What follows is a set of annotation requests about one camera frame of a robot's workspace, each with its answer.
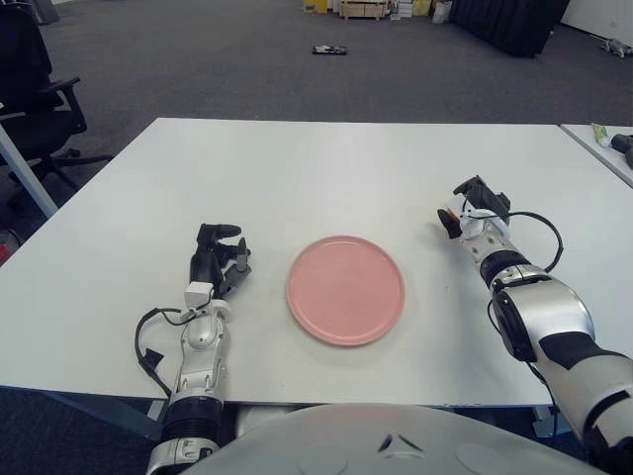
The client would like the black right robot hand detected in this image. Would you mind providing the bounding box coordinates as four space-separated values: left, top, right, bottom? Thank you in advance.
437 173 511 241

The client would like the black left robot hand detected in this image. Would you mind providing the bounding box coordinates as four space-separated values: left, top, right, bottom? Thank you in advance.
189 223 255 300

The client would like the pink round plate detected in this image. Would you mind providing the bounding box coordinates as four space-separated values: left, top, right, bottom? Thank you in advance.
285 235 407 347

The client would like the black cabinet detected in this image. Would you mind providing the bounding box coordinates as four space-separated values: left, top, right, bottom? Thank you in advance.
447 0 570 58

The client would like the grey blue table leg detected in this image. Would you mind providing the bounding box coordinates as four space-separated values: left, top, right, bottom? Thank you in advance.
0 121 57 220

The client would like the small red item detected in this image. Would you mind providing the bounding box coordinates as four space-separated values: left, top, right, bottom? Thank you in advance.
0 230 24 266

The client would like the grey robot dog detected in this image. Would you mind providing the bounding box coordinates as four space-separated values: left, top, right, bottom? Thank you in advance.
598 38 633 58

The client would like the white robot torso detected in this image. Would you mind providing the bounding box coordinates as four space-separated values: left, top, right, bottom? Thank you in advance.
177 403 609 475

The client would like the wooden crate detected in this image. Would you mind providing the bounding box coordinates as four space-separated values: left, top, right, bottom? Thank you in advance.
338 0 387 21

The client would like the black office chair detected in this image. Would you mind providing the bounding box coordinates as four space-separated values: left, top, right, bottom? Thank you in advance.
0 4 113 209

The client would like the grey bin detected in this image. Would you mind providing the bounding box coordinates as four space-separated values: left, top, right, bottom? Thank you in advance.
33 0 60 25

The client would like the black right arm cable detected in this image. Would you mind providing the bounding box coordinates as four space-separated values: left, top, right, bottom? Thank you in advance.
508 211 565 272

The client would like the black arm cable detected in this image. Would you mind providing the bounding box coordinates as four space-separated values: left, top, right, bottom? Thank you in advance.
508 211 565 272
136 307 192 397

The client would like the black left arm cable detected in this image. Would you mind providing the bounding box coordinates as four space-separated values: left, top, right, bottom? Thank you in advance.
136 307 192 397

